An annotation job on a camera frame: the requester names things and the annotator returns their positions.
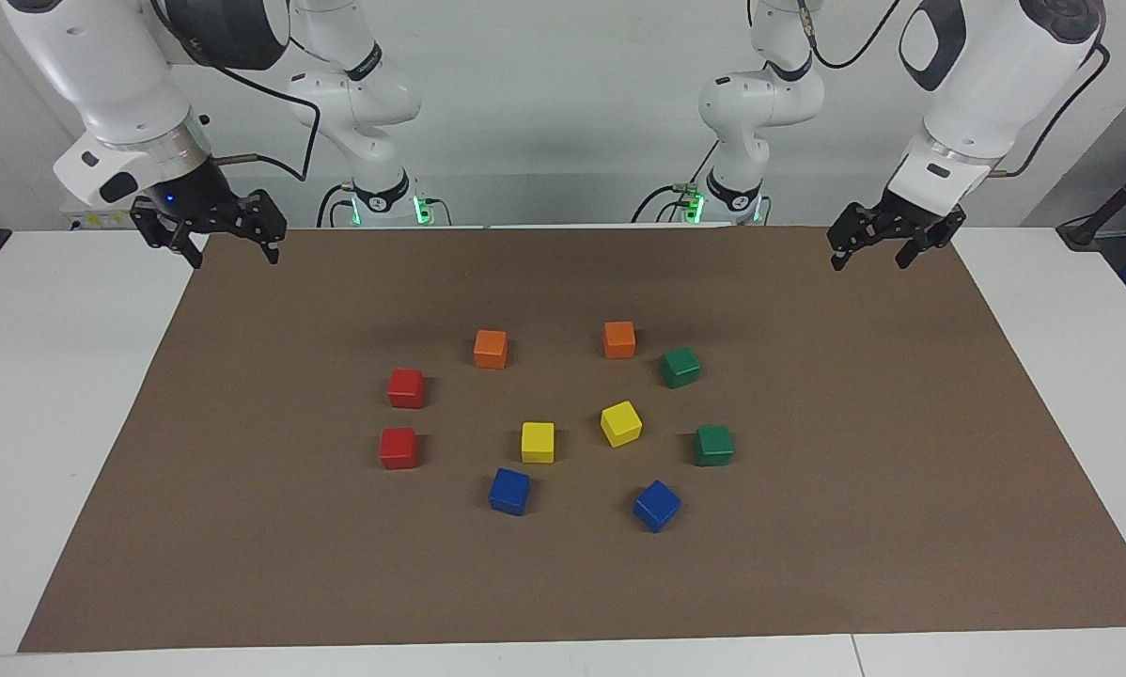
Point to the red wooden block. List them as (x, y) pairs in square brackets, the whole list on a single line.
[(406, 388), (398, 449)]

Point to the orange wooden block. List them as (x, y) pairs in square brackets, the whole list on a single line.
[(619, 340), (491, 350)]

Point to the yellow wooden block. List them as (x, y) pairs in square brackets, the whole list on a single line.
[(621, 424), (538, 442)]

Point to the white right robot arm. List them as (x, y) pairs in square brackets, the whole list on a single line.
[(102, 75)]

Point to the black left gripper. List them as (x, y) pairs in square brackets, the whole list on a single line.
[(915, 216)]

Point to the green wooden block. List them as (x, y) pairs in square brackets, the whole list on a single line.
[(713, 446), (680, 368)]

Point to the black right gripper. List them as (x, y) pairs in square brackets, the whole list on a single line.
[(192, 202)]

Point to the blue wooden block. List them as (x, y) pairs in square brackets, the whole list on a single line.
[(509, 492), (657, 506)]

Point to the brown table mat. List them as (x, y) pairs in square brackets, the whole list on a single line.
[(563, 583)]

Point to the black stand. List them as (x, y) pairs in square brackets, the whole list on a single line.
[(1085, 228)]

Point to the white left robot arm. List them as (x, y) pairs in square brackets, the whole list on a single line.
[(986, 85)]

